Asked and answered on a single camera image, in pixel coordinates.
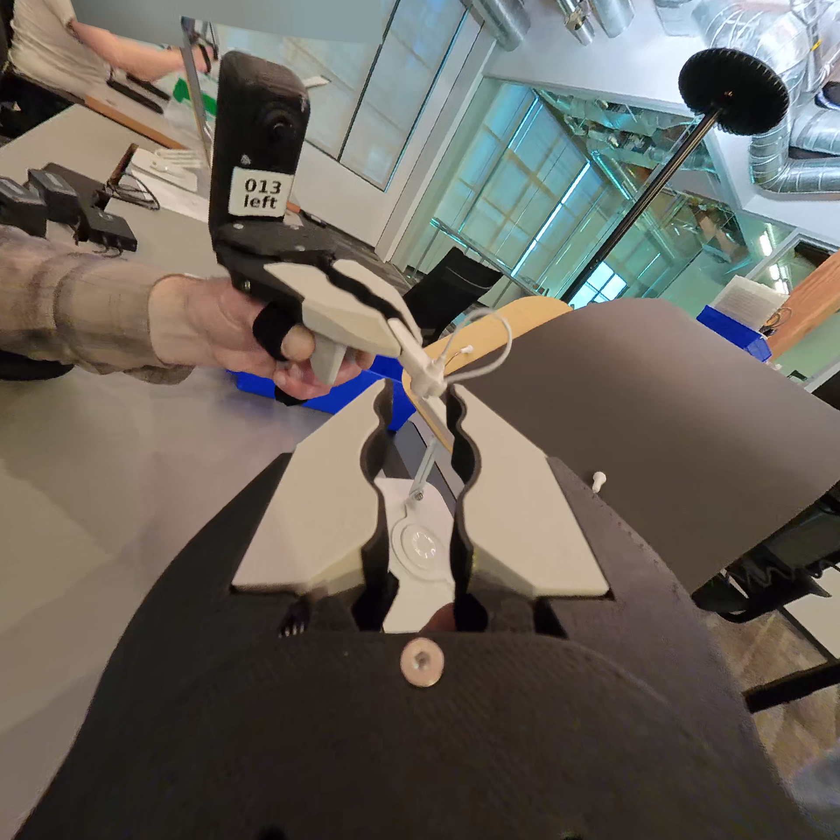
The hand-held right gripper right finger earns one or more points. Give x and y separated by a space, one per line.
532 525

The black wood-rimmed board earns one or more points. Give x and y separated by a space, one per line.
683 407

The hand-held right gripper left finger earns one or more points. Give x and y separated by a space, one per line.
309 525

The black office chair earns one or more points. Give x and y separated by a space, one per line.
453 289

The black pole stand with disc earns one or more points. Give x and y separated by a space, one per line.
735 85

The white rounded pad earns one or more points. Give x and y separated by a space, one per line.
418 551

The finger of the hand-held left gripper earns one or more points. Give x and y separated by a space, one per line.
348 309
368 278

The blue plastic bin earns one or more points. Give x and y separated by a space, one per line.
735 331
263 391

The person's left forearm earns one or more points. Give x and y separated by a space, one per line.
72 302

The person's left hand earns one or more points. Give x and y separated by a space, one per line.
204 328

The black textured pad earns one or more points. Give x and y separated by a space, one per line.
33 365

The black tripod stand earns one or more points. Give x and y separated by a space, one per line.
775 591

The black charger block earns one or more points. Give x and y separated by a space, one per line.
20 208
68 190
108 231

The clear acrylic stand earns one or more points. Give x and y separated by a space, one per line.
197 92

